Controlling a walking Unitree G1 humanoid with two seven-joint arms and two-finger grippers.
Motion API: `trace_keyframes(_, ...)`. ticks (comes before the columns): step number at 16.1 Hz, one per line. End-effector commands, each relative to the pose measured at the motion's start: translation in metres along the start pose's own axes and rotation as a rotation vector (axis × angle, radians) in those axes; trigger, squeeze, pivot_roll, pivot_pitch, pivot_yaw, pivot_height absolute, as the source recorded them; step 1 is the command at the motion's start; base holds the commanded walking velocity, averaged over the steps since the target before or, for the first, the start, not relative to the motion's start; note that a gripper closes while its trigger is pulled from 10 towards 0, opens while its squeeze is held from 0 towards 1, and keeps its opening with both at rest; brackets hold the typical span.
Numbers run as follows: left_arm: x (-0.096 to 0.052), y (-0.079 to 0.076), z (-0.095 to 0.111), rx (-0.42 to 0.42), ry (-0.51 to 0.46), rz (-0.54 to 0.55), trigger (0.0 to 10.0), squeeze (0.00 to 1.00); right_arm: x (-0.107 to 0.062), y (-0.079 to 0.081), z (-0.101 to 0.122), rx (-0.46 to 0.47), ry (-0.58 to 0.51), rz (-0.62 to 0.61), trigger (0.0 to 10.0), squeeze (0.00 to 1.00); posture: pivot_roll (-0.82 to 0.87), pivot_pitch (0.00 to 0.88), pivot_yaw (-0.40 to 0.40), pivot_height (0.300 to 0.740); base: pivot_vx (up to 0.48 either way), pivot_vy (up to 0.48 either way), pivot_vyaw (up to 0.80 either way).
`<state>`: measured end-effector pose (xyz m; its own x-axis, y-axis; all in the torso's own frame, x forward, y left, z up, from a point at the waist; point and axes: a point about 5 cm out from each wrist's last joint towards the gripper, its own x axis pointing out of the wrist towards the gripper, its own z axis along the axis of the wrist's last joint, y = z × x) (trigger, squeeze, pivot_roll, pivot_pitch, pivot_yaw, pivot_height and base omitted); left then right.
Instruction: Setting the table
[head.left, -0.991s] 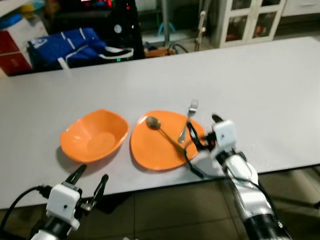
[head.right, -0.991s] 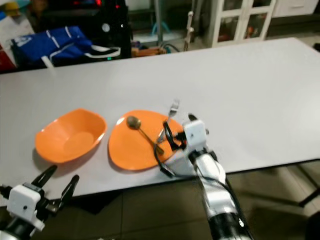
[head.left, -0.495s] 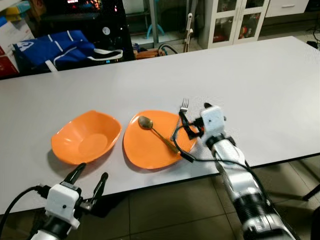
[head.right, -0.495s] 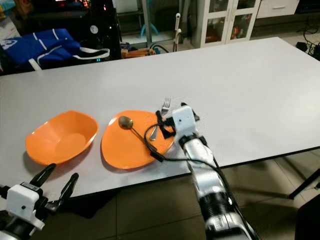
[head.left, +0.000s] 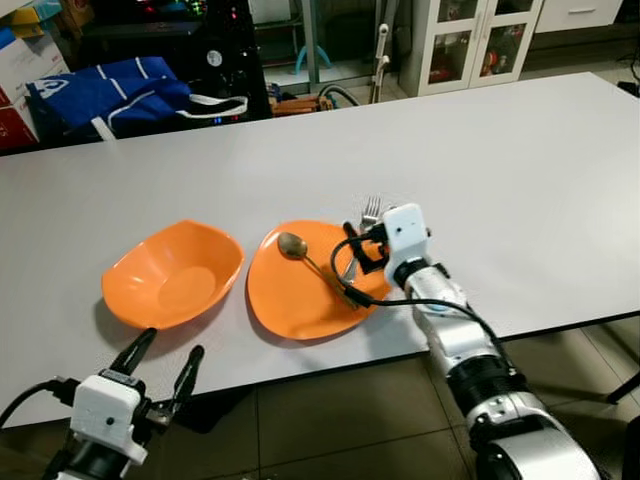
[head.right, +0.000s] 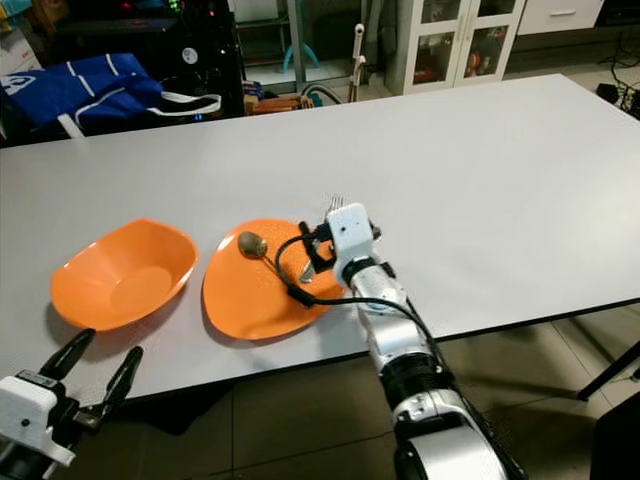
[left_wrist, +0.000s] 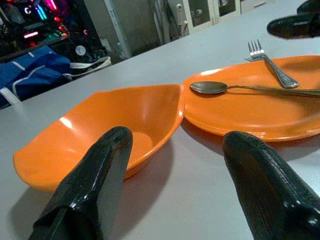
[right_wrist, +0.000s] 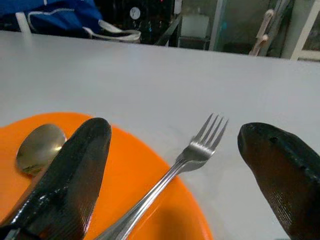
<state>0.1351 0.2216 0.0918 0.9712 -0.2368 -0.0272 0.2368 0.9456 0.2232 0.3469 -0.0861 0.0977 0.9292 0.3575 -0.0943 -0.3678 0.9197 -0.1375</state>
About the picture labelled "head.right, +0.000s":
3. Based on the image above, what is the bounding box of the orange plate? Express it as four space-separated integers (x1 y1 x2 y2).
202 218 346 341

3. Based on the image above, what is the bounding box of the white upright pole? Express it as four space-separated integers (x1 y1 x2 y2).
345 22 371 101

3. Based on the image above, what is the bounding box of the white glass door cabinet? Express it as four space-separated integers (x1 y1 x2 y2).
385 0 526 96

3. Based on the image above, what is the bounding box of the gold spoon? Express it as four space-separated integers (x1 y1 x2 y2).
237 231 306 301

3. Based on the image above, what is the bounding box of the blue bag with white trim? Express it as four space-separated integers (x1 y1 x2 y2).
0 52 223 136

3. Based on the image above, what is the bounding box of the red and white cardboard box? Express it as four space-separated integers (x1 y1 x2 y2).
0 30 41 76

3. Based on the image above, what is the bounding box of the white drawer unit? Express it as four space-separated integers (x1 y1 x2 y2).
518 0 606 36

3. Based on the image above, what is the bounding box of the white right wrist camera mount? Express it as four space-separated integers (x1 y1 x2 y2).
325 202 381 283

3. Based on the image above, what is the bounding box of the black machine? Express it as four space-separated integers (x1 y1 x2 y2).
160 0 246 116

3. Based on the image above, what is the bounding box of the grey hose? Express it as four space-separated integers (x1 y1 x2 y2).
300 83 346 106

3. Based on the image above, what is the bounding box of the teal curved stand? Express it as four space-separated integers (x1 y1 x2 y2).
280 42 321 73

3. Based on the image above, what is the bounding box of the orange bowl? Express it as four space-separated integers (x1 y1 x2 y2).
50 219 199 331

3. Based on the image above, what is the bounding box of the brown wooden crate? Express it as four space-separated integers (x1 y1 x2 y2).
245 95 301 114

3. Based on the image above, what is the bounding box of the black metal table leg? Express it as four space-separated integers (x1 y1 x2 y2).
575 340 640 401

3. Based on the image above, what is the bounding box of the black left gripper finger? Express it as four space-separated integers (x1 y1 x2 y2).
105 346 144 406
40 328 96 381

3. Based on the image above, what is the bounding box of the silver fork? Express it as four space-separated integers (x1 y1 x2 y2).
298 195 346 284

